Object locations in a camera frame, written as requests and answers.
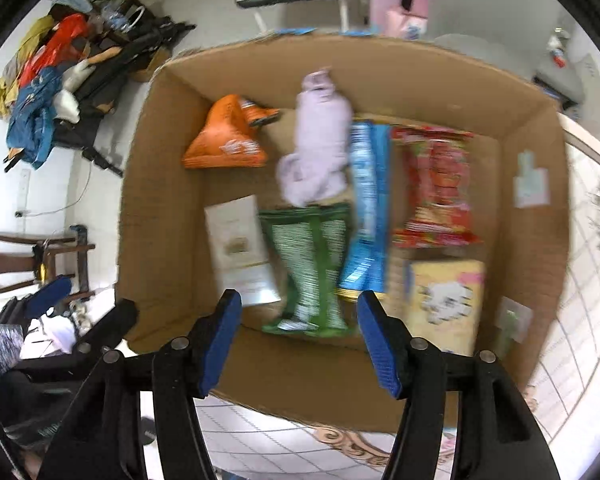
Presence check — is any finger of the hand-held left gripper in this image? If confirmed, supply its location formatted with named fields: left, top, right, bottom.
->
left=76, top=298, right=140, bottom=357
left=26, top=275, right=76, bottom=319

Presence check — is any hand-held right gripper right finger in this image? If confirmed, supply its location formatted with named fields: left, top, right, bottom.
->
left=356, top=290, right=563, bottom=480

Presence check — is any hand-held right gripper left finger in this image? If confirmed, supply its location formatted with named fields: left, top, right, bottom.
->
left=37, top=288, right=243, bottom=480

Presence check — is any yellow tissue pack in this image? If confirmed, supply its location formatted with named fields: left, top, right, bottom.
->
left=405, top=258, right=486, bottom=356

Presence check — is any white cigarette box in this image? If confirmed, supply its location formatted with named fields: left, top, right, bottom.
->
left=203, top=194, right=282, bottom=307

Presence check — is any green snack packet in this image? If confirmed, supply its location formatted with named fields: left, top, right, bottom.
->
left=257, top=203, right=361, bottom=337

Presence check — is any long blue snack packet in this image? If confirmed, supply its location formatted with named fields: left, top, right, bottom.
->
left=337, top=121, right=393, bottom=301

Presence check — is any red snack packet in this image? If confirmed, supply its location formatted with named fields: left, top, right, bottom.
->
left=390, top=126, right=482, bottom=249

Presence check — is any orange snack packet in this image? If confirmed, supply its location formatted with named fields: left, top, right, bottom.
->
left=181, top=94, right=282, bottom=170

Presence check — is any purple soft cloth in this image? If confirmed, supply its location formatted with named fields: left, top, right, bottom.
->
left=275, top=67, right=353, bottom=208

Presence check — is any blue garment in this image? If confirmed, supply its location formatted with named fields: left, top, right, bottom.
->
left=6, top=67, right=63, bottom=170

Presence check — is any red garment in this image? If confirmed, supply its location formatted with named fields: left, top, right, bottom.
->
left=17, top=12, right=88, bottom=88

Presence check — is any small brown cardboard box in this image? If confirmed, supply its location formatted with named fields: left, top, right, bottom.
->
left=130, top=50, right=173, bottom=83

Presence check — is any yellow garment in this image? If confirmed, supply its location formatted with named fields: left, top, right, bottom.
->
left=0, top=15, right=56, bottom=118

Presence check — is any black folding rack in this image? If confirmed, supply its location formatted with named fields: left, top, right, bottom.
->
left=2, top=0, right=196, bottom=178

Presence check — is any grey upholstered chair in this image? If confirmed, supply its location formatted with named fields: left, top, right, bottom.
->
left=532, top=25, right=600, bottom=141

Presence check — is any pink gift bag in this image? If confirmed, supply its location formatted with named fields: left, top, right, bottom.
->
left=386, top=8, right=431, bottom=41

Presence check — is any black floor cable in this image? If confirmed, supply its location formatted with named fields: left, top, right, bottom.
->
left=15, top=160, right=93, bottom=218

